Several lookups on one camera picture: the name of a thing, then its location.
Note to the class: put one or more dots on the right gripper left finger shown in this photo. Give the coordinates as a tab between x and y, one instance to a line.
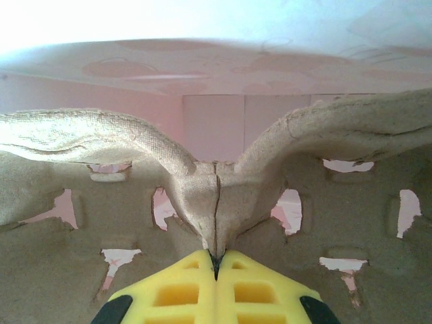
168	297

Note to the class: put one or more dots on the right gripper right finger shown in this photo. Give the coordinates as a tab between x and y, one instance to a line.
263	297

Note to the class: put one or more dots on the brown pulp cup carrier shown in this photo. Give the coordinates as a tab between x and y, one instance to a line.
354	209

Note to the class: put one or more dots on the white red paper gift bag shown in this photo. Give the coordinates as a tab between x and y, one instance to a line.
216	67

